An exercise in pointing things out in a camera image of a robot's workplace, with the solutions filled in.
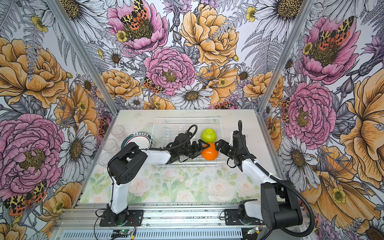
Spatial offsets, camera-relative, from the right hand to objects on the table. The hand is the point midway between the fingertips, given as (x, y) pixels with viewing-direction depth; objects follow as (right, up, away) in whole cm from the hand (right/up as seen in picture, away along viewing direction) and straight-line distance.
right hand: (219, 149), depth 89 cm
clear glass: (-67, +10, +15) cm, 69 cm away
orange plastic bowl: (-6, -3, +2) cm, 7 cm away
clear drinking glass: (-68, -6, 0) cm, 69 cm away
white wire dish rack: (-34, +10, +13) cm, 38 cm away
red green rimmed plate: (-51, +5, +13) cm, 53 cm away
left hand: (-8, -2, +1) cm, 8 cm away
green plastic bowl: (-6, +7, +10) cm, 14 cm away
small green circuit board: (-47, -35, -18) cm, 62 cm away
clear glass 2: (-69, +2, +7) cm, 69 cm away
